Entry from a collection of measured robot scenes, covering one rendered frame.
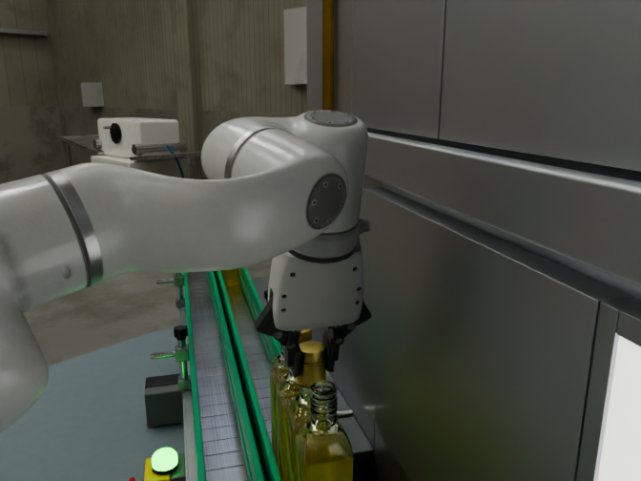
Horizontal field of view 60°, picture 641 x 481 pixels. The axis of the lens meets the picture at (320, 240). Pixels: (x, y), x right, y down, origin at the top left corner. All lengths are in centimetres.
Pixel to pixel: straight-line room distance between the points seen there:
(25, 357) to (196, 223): 13
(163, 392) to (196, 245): 90
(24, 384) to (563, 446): 36
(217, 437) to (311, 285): 50
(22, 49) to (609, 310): 928
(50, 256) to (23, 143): 904
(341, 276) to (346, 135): 16
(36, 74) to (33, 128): 78
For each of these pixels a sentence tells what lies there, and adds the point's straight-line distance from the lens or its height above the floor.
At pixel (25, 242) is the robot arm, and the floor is 136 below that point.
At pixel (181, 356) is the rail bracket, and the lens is 114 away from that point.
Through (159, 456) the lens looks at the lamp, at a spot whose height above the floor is 85.
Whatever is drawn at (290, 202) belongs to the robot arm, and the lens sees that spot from 40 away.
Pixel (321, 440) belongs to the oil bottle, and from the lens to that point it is 63.
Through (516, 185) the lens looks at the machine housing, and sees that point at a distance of 48.
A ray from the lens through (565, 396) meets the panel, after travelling 45.
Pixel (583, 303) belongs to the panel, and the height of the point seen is 131.
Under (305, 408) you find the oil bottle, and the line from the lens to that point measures 68.
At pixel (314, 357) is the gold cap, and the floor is 116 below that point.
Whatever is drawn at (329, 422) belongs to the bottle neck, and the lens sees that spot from 63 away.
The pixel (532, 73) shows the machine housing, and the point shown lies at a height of 147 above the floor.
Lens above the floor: 145
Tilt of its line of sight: 15 degrees down
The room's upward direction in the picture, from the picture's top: straight up
